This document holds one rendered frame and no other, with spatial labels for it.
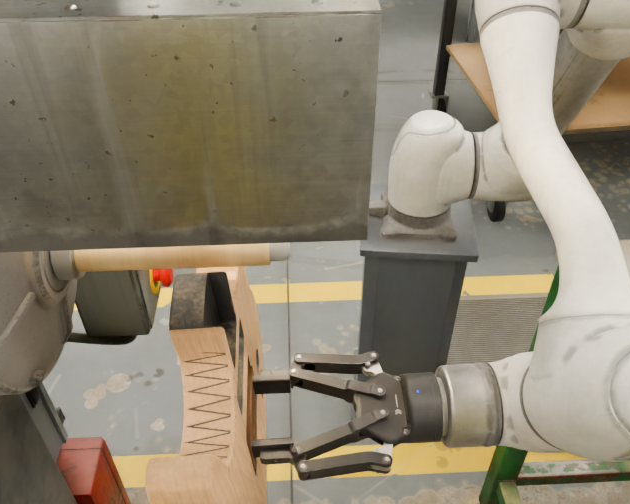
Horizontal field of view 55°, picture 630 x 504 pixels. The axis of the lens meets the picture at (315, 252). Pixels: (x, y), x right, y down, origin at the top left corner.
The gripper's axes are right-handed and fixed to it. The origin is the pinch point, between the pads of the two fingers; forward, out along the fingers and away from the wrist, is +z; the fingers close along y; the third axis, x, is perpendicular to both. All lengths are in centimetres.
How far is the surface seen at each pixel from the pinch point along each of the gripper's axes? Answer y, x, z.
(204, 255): 6.9, 19.4, 3.1
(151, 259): 6.8, 19.3, 8.0
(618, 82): 195, -95, -149
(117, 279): 23.9, -4.7, 20.0
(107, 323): 22.6, -13.5, 23.5
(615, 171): 182, -137, -159
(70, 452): 17, -46, 38
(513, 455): 24, -77, -54
